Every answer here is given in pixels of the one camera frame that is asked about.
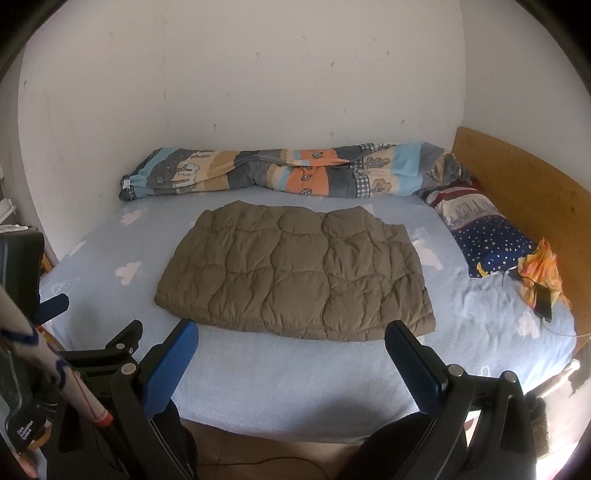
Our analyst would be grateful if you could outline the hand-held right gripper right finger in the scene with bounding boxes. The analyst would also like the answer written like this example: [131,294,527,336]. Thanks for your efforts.
[385,320,539,480]

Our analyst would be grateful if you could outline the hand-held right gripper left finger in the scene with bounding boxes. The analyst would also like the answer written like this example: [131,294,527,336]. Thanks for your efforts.
[46,318,199,480]

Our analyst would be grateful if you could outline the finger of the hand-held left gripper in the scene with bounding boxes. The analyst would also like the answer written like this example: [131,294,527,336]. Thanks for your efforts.
[34,295,70,324]
[60,319,144,379]

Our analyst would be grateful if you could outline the olive hooded puffer jacket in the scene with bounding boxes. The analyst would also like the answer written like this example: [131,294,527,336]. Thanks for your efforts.
[154,200,437,342]

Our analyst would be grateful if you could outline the person's right leg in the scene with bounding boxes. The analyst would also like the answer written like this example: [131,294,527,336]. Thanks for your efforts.
[342,411,467,480]

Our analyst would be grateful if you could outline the person's leg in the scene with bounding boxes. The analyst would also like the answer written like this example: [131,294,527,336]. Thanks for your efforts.
[152,401,199,480]
[342,411,467,480]

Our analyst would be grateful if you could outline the person's left leg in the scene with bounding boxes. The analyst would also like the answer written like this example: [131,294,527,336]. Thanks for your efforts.
[152,401,199,480]

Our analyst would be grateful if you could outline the bed with light blue sheet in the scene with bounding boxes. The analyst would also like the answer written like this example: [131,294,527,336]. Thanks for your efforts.
[39,185,578,446]

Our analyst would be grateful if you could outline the dark cloth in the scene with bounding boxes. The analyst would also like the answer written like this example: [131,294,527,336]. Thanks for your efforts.
[526,392,550,453]

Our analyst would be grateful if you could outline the black phone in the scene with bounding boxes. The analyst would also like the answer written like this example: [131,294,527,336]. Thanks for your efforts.
[534,284,554,322]

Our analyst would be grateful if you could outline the star and stripe print pillow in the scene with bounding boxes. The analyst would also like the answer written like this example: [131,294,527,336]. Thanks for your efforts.
[418,182,541,278]

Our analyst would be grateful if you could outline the orange cloth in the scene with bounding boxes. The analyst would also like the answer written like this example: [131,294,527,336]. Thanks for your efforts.
[517,237,571,308]

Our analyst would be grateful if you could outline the wooden headboard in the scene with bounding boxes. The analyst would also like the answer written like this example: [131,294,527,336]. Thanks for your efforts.
[450,127,591,319]

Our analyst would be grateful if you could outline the patterned patchwork quilt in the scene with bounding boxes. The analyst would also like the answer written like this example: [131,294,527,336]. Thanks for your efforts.
[117,142,474,201]

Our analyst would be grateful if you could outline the white sleeved cable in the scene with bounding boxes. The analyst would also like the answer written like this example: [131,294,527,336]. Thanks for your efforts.
[0,288,114,428]

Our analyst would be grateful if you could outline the black floor cable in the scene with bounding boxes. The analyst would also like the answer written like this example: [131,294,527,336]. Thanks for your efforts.
[203,455,342,468]

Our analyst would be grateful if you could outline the thin charging cable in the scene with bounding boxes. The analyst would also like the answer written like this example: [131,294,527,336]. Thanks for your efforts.
[542,318,591,339]

